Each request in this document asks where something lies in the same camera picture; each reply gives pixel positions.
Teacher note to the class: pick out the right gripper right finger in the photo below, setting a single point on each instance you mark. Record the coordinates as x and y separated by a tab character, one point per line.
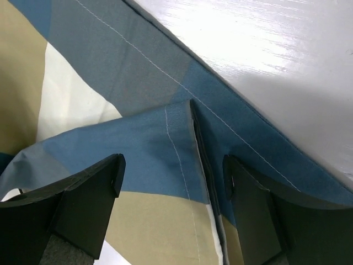
279	225

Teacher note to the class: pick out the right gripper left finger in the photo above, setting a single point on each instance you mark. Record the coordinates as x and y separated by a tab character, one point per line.
64	222

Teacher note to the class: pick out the blue beige white cloth placemat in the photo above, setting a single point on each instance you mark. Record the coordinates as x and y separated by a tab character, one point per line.
174	87

